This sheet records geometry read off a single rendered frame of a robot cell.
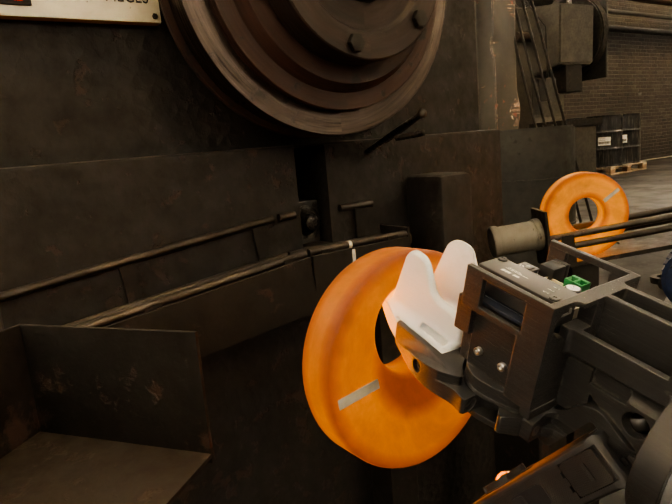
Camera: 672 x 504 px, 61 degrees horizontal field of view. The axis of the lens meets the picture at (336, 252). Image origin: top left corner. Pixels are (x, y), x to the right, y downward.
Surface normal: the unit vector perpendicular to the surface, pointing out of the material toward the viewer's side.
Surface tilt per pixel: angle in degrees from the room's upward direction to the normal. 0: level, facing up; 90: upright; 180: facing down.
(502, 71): 90
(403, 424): 89
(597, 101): 90
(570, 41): 92
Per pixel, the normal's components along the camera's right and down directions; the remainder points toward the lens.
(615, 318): -0.82, 0.19
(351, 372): 0.57, 0.07
